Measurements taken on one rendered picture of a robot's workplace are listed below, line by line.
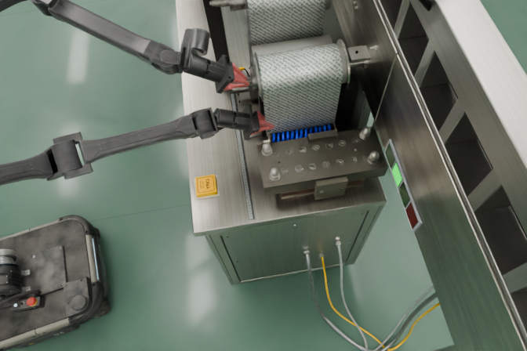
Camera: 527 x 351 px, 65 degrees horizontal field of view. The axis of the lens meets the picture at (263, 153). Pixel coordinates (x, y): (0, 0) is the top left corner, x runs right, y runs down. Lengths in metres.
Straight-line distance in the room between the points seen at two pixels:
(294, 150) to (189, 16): 0.92
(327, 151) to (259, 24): 0.46
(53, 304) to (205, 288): 0.71
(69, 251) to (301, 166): 1.37
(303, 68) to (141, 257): 1.56
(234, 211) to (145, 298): 1.07
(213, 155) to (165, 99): 1.42
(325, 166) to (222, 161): 0.39
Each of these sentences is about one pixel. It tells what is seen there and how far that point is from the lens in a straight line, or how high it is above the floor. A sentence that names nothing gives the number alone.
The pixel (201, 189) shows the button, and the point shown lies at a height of 0.92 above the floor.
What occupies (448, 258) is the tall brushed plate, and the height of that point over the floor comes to 1.29.
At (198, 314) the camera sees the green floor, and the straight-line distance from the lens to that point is 2.28.
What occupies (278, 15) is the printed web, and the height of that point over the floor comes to 1.32.
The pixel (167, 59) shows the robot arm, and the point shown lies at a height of 1.38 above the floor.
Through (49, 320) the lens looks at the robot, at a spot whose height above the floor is 0.24.
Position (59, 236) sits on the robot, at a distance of 2.37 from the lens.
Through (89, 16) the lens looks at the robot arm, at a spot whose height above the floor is 1.44.
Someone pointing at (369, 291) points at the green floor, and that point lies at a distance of 2.30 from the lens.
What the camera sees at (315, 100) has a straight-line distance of 1.30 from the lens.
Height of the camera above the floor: 2.21
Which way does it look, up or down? 60 degrees down
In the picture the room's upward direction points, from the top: 6 degrees counter-clockwise
